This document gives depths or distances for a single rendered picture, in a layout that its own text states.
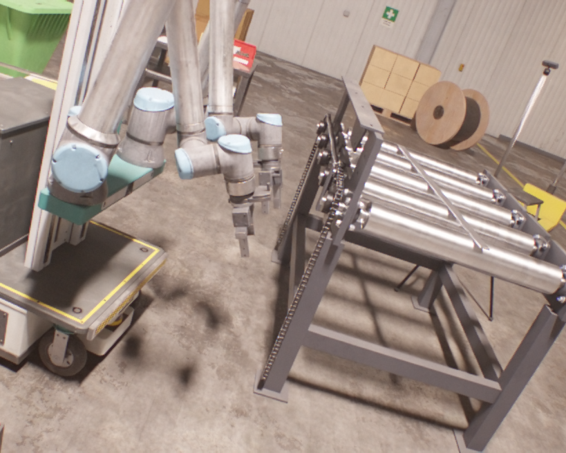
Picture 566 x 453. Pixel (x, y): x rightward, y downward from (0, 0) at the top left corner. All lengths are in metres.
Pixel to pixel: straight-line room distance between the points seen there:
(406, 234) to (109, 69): 1.17
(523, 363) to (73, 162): 1.86
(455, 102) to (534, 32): 4.80
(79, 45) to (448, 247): 1.43
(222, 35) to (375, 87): 8.03
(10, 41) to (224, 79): 2.47
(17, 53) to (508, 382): 3.58
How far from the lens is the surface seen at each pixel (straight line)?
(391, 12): 12.65
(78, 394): 2.19
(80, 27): 1.86
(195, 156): 1.61
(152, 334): 2.53
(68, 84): 1.90
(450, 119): 8.99
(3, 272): 2.16
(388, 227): 2.06
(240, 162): 1.62
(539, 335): 2.45
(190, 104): 1.69
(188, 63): 1.67
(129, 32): 1.50
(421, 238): 2.09
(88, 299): 2.08
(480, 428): 2.67
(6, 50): 4.30
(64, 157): 1.56
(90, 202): 1.81
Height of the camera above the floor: 1.52
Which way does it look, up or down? 22 degrees down
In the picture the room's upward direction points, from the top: 20 degrees clockwise
